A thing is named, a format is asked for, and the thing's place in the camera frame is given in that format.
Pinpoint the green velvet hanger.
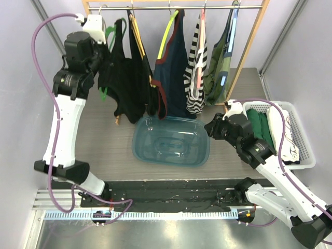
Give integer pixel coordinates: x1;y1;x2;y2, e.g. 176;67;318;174
99;18;127;101

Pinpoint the orange yellow hanger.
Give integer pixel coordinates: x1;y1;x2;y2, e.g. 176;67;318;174
129;13;146;59

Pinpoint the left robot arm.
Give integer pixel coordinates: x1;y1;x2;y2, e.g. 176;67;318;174
34;31;110;207

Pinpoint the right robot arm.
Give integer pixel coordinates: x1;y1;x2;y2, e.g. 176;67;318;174
204;113;331;248

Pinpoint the olive green tank top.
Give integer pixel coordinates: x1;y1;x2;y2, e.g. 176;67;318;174
203;5;237;106

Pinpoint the striped black white tank top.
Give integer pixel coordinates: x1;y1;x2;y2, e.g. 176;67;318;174
183;14;208;115

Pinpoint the navy maroon tank top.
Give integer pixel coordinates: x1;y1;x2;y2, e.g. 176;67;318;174
151;9;196;120

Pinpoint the neon yellow hanger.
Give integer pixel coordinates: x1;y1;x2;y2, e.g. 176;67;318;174
157;10;179;60

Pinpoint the pink hanger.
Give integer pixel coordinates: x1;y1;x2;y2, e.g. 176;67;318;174
196;9;205;90

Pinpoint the light blue hanger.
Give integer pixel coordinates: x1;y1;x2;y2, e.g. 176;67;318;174
219;1;240;91

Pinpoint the folded green garment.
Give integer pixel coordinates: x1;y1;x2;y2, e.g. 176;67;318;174
246;109;275;150

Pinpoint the blue plastic tub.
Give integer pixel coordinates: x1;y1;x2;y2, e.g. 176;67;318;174
132;116;210;168

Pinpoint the white plastic basket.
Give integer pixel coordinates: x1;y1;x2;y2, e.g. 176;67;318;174
242;101;316;170

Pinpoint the wooden clothes rack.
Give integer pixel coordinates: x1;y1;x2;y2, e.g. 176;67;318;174
82;0;269;110

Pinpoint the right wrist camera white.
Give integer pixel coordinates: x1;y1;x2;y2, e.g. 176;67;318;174
225;100;243;117

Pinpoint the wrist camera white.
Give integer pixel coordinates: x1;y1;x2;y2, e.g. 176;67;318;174
82;15;106;44
225;100;243;117

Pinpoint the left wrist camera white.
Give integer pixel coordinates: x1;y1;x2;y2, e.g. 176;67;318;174
82;15;106;44

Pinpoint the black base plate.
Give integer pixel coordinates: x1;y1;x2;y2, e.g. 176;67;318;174
77;179;252;213

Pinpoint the white slotted cable duct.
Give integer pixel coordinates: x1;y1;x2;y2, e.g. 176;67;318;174
44;209;238;220

